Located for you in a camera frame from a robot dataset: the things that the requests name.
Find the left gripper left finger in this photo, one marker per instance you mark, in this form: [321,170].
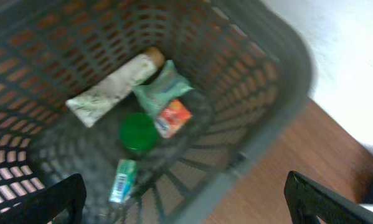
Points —
[69,194]

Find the teal wet wipes pack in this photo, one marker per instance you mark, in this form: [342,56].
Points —
[169,84]

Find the white floral tube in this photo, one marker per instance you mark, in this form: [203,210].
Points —
[94,103]

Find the green lid jar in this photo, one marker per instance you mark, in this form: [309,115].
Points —
[137,132]

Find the grey plastic mesh basket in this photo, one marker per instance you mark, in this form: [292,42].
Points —
[249,71]

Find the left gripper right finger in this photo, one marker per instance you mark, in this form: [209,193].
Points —
[310,202]

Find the small teal gum box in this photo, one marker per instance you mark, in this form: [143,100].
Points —
[124,181]

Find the orange small tissue pack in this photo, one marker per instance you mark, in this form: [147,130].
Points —
[172,118]

